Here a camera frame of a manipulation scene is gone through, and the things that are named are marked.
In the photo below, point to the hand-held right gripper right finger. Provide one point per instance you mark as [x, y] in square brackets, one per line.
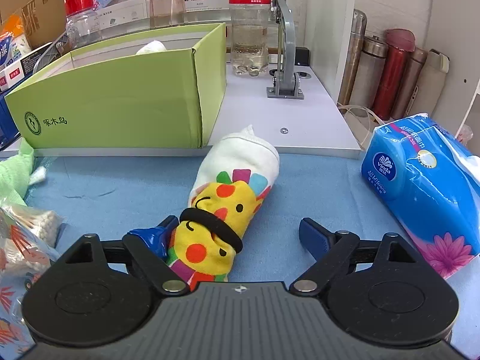
[313, 234]

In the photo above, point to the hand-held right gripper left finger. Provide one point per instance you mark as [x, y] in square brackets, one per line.
[155, 234]

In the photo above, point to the yellow giraffe print sock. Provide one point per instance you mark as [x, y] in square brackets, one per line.
[225, 195]

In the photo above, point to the green cardboard box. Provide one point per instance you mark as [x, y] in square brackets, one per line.
[112, 108]

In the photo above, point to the blue printed tablecloth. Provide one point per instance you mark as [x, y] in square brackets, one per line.
[120, 191]

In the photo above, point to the blue tissue pack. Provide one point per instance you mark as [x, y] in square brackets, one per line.
[423, 187]

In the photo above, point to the cotton swabs bag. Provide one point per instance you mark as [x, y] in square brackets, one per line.
[35, 225]

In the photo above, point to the white desk riser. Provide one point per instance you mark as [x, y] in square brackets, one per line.
[262, 120]

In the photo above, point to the printed glass mug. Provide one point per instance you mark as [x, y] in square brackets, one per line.
[18, 281]

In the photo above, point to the silver steel thermos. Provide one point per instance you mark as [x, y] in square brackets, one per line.
[369, 78]

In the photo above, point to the small black box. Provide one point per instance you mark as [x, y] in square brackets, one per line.
[303, 56]

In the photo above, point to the red thermos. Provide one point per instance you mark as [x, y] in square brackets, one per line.
[393, 75]

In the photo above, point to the brown thermos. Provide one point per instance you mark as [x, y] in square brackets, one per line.
[410, 82]

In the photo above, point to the crumpled clear plastic bag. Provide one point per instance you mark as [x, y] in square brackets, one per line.
[465, 135]

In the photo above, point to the blue box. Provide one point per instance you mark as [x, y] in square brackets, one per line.
[7, 123]

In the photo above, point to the beige thermos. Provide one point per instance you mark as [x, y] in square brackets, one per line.
[431, 90]

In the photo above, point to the red label cola bottle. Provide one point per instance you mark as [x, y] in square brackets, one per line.
[249, 37]

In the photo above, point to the white red label boxes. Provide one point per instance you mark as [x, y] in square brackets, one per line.
[22, 69]

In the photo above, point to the red lid plastic jar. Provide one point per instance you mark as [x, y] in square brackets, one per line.
[83, 26]

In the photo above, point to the orange white packet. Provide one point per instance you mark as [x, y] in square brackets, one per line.
[17, 41]

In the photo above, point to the brown cardboard box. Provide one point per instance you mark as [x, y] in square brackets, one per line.
[33, 3]

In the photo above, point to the grey metal bracket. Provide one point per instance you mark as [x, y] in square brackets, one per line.
[287, 56]

